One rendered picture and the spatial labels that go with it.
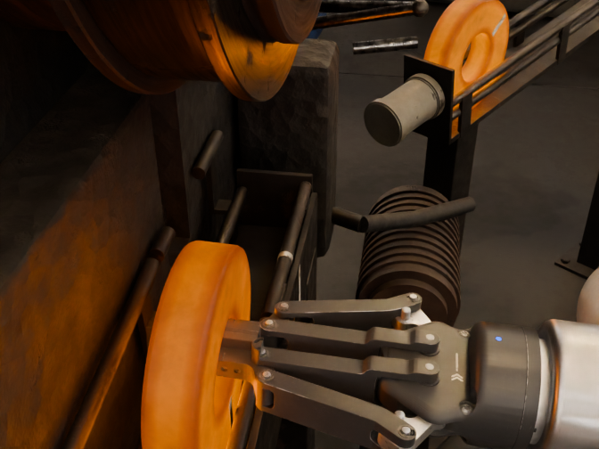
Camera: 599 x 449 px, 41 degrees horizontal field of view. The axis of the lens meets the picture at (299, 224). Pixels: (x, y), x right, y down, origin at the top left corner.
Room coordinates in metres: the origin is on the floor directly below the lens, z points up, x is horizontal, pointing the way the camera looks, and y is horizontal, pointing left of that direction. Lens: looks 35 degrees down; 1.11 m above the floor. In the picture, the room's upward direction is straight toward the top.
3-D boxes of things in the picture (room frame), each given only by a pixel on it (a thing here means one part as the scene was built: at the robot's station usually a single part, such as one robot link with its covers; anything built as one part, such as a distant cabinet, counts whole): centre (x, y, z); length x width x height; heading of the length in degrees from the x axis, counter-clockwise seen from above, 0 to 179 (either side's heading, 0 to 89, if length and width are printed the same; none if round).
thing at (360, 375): (0.34, -0.03, 0.76); 0.11 x 0.01 x 0.04; 83
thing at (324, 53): (0.77, 0.01, 0.68); 0.11 x 0.08 x 0.24; 81
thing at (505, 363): (0.35, -0.09, 0.76); 0.09 x 0.08 x 0.07; 81
